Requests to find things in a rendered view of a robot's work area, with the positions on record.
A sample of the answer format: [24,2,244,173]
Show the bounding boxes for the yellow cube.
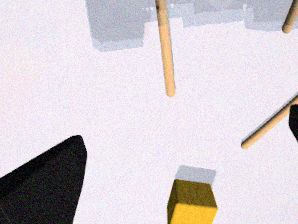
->
[166,179,218,224]

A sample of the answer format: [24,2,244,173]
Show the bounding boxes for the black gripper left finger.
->
[0,135,88,224]

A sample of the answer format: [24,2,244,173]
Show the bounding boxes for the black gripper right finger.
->
[289,104,298,141]

